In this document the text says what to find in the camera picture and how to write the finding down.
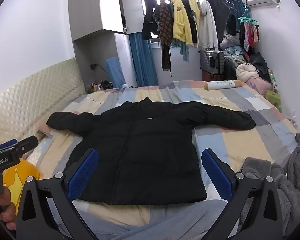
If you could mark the teal hanging garment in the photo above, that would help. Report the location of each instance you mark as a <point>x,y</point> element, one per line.
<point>183,51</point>

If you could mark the cream padded headboard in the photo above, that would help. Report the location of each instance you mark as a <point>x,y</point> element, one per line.
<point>27,100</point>

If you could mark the black puffer jacket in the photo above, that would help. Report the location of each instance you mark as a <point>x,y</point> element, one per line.
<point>145,155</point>

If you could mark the pale yellow hanging garment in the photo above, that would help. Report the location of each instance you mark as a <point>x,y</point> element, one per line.
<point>196,10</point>

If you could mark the yellow hoodie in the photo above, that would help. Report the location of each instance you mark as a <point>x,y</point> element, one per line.
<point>181,22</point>

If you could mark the teal clip hanger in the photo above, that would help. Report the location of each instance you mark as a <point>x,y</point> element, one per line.
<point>247,18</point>

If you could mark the green plastic stool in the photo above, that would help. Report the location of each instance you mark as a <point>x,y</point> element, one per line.
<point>273,98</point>

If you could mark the yellow pillow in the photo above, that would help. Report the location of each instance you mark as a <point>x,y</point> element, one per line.
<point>17,180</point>

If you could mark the white bed sheet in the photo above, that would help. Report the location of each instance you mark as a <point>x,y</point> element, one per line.
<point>252,140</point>

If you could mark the dark grey suitcase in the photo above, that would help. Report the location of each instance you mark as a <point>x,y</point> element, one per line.
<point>211,61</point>

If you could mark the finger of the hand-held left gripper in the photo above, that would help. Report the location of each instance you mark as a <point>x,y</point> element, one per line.
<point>6,144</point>
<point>26,145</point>

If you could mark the grey fleece blanket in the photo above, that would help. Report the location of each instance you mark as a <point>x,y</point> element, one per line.
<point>292,180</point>

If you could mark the blue curtain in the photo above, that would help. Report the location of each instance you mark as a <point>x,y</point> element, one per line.
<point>236,2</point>
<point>142,60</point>

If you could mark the rolled white mat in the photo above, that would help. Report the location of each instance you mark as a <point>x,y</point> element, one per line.
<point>222,85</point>

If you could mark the blue folded mat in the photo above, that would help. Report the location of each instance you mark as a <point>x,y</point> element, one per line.
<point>115,72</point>

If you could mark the grey wardrobe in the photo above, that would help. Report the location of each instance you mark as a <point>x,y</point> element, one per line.
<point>90,10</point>

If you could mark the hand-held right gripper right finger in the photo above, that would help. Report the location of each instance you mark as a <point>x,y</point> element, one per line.
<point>217,173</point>

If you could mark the pink bundle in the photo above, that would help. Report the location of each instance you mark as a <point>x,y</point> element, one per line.
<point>261,85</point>

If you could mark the dark grey hanging coat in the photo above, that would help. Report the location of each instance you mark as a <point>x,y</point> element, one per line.
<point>220,12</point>

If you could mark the cream plush bundle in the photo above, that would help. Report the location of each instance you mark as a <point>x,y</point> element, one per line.
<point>246,72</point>

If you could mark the black wall plug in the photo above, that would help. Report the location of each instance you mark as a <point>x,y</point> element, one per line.
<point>93,66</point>

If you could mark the person's left hand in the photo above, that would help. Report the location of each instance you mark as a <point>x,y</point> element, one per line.
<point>8,210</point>

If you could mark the black hanging jacket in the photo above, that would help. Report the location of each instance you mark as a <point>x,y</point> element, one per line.
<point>148,20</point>

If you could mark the pile of clothes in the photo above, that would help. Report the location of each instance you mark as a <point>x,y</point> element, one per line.
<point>232,47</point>

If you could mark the black hanging garment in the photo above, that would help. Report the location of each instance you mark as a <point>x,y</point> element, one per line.
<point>191,17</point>

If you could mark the brown houndstooth scarf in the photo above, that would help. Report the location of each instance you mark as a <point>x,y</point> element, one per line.
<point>165,30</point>

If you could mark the group of small bottles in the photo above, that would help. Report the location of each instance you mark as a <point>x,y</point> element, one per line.
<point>100,85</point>

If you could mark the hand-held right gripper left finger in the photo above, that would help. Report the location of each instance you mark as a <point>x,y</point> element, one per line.
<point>83,175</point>

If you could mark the white hoodie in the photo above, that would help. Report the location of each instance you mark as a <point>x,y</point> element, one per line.
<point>208,27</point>

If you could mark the hanging small laundry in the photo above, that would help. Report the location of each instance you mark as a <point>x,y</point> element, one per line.
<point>250,35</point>

